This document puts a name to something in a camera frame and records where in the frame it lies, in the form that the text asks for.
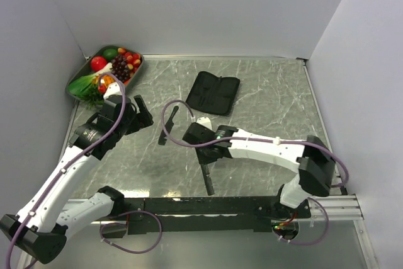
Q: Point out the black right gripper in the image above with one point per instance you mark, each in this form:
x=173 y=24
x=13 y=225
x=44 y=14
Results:
x=204 y=160

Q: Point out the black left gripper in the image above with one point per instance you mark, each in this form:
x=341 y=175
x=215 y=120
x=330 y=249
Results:
x=141 y=119

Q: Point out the black zipper tool case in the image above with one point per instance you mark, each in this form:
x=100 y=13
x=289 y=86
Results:
x=212 y=94

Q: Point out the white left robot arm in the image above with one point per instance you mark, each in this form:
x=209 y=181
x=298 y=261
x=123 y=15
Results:
x=42 y=227

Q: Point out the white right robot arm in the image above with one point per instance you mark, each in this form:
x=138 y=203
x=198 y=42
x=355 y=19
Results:
x=310 y=160

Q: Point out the orange pineapple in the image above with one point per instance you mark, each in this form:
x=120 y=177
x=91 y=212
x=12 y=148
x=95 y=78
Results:
x=96 y=92

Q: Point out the dark purple grapes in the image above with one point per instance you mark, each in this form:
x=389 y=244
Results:
x=121 y=68

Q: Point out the red yellow cherries bunch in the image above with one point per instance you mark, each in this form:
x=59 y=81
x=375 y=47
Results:
x=132 y=58

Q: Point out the grey fruit tray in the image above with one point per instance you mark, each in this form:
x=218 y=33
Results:
x=86 y=69

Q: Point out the green bok choy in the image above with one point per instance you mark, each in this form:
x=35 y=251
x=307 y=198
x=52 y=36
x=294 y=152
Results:
x=80 y=87

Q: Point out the green lime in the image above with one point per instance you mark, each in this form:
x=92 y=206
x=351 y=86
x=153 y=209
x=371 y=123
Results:
x=110 y=54

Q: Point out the red apple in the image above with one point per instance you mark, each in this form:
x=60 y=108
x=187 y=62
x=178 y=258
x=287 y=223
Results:
x=98 y=63

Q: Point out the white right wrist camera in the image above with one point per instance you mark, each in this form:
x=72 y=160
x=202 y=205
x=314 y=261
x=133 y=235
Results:
x=205 y=121

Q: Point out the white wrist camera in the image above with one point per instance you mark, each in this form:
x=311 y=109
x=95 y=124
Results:
x=205 y=121
x=113 y=89

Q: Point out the black handled razor comb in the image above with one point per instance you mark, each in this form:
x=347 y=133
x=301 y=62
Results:
x=168 y=125

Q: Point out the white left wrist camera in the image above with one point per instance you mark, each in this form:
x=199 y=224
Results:
x=113 y=89

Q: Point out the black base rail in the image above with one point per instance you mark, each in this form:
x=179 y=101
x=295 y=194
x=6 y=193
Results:
x=207 y=214

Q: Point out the aluminium frame rail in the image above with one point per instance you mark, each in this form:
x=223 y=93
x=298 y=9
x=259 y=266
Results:
x=337 y=207

